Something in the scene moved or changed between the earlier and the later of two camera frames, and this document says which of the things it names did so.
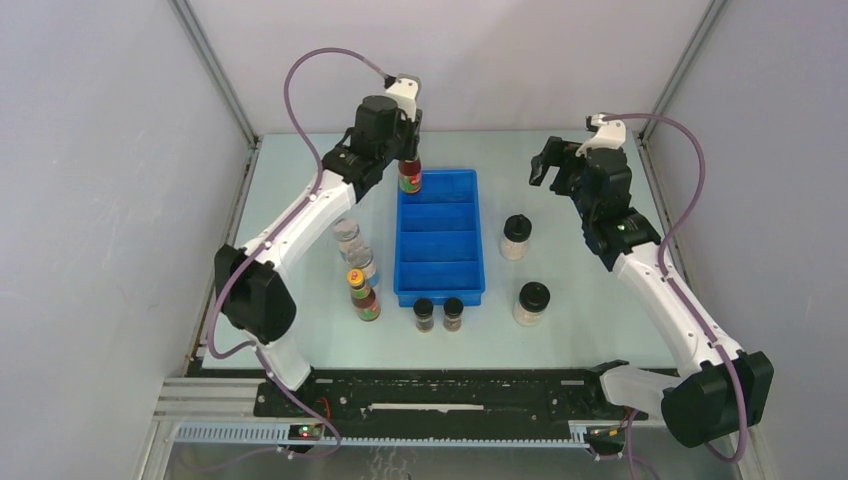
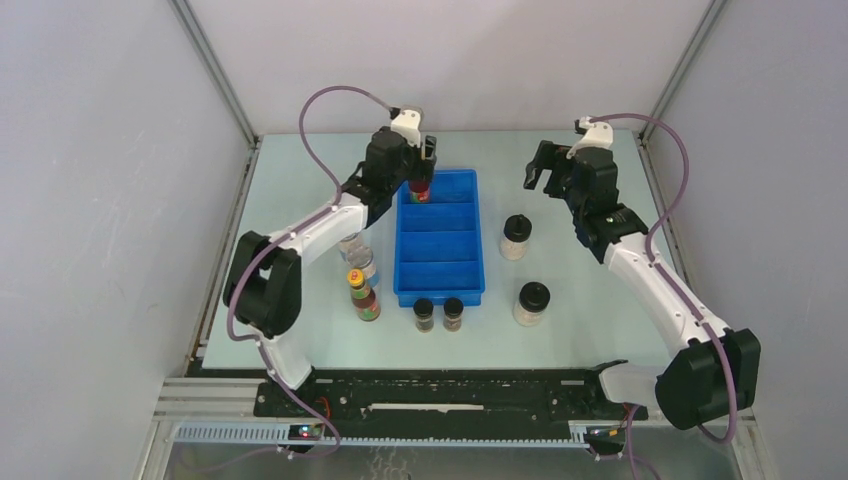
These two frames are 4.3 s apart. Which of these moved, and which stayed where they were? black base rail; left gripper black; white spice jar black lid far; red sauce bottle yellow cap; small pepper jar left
Moved: left gripper black
Stayed: white spice jar black lid far; small pepper jar left; black base rail; red sauce bottle yellow cap
